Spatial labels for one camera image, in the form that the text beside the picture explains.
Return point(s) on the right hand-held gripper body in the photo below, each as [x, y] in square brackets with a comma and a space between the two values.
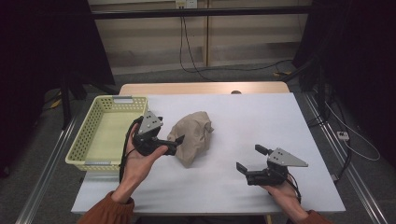
[280, 158]

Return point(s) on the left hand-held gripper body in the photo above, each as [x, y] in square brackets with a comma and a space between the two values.
[148, 124]

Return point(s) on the beige cloth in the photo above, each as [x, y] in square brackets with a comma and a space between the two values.
[193, 137]

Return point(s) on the pale yellow perforated plastic basket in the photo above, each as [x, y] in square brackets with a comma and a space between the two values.
[109, 133]

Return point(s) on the person's right hand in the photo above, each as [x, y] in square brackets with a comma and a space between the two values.
[285, 194]

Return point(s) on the person's left hand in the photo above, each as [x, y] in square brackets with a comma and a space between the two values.
[137, 168]

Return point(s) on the white table mat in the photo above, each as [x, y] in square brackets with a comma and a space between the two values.
[236, 124]

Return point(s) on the wooden table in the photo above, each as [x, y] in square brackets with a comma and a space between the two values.
[202, 88]

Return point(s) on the white power adapter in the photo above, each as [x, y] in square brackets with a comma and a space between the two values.
[342, 135]

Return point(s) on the black metal stand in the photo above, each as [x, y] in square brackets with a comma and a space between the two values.
[317, 87]

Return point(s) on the black tripod stand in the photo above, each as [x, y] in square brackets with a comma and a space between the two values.
[67, 99]

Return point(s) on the black horizontal metal bar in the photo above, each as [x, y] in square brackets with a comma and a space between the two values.
[199, 12]

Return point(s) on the black curtain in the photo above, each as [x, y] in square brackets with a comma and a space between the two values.
[358, 62]
[37, 62]

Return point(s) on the aluminium floor rail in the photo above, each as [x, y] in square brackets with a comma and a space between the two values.
[46, 174]
[351, 174]

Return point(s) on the white wall socket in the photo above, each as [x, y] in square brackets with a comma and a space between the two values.
[186, 3]

